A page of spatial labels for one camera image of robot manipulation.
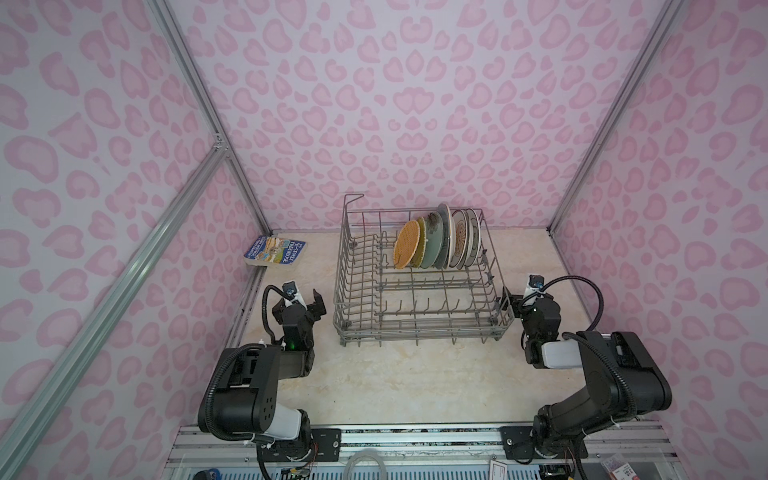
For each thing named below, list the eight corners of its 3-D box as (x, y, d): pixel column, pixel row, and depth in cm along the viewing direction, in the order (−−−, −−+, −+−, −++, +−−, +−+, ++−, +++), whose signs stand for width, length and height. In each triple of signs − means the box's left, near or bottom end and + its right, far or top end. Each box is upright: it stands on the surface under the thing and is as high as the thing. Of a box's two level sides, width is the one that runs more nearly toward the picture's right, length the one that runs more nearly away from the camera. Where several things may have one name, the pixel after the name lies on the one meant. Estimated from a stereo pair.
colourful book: (244, 263, 114) (240, 257, 111) (259, 241, 121) (256, 234, 118) (293, 271, 111) (290, 265, 108) (305, 248, 118) (303, 241, 115)
